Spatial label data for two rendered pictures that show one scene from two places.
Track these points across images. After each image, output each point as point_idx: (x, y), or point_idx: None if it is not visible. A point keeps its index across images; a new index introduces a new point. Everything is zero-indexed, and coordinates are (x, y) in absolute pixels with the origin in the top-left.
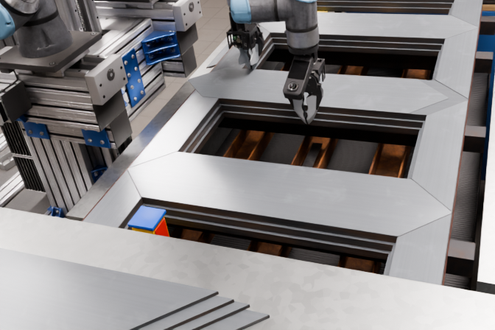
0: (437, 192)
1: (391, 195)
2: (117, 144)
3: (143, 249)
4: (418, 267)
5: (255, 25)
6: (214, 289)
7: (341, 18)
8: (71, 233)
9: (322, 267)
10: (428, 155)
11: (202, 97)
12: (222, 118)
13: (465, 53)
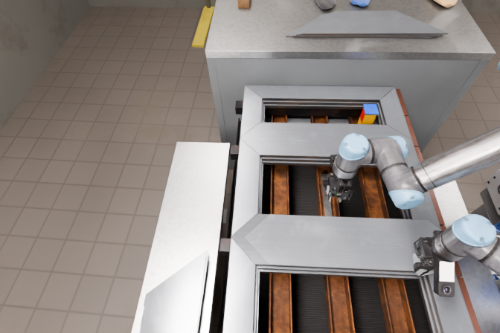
0: (246, 148)
1: (267, 143)
2: (472, 212)
3: (336, 47)
4: (251, 110)
5: (425, 255)
6: (304, 40)
7: None
8: (367, 47)
9: (276, 50)
10: (253, 173)
11: (426, 218)
12: (401, 216)
13: (231, 320)
